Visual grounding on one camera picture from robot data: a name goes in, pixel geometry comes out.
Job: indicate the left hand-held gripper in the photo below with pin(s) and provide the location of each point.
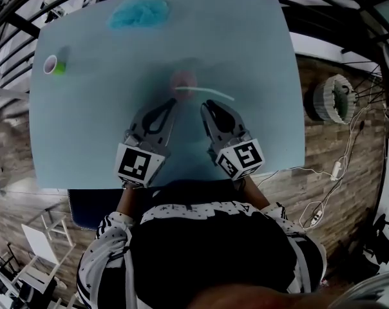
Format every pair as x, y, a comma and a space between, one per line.
135, 166

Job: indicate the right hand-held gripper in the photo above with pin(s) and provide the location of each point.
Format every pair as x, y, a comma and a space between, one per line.
246, 158

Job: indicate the white bendy straw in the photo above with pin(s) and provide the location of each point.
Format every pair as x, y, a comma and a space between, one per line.
197, 89

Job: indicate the clear pink cup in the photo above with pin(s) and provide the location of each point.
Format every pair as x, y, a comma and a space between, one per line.
183, 79

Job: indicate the person's left forearm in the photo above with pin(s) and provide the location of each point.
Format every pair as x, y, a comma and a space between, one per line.
127, 201

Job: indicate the person's right forearm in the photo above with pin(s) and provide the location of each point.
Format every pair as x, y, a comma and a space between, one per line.
255, 195

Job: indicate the green paper cup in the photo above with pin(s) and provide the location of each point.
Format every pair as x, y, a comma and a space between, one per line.
57, 68

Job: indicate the dark blue chair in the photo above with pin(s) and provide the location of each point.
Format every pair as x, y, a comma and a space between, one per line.
88, 208

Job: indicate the blue fluffy cloth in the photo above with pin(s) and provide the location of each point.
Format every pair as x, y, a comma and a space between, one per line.
139, 13

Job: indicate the woven grey basket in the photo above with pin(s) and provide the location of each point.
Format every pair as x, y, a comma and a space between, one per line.
334, 100

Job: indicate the black and white shirt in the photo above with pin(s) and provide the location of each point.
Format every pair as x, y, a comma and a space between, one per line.
207, 246

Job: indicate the small white power strip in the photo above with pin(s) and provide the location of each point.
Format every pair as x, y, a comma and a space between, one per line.
316, 218

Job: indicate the black metal railing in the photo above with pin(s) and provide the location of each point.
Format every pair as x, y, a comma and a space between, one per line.
24, 26

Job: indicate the person's face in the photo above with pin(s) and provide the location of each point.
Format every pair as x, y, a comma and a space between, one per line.
252, 299

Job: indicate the bicycle wheel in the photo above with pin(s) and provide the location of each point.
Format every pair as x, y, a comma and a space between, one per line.
387, 60

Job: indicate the black office chair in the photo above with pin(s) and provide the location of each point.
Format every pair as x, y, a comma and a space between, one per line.
381, 240

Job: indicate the white frame stool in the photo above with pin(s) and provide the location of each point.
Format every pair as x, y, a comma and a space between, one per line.
40, 240

